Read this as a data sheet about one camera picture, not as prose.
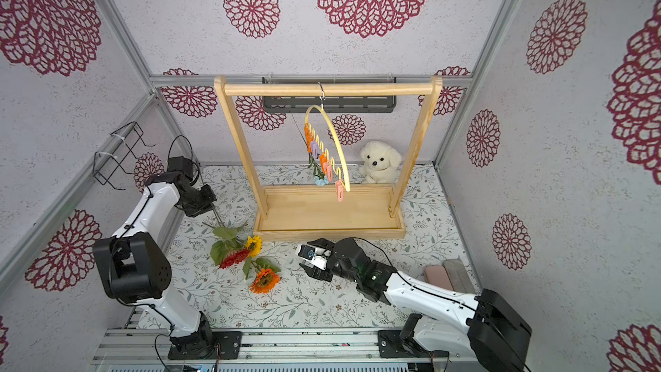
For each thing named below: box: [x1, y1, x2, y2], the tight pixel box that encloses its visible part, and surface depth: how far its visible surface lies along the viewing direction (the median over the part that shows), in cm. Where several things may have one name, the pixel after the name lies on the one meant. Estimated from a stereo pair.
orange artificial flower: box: [249, 267, 281, 294], surface depth 84 cm
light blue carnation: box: [290, 112, 329, 187], surface depth 99 cm
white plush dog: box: [359, 140, 402, 185], surface depth 101 cm
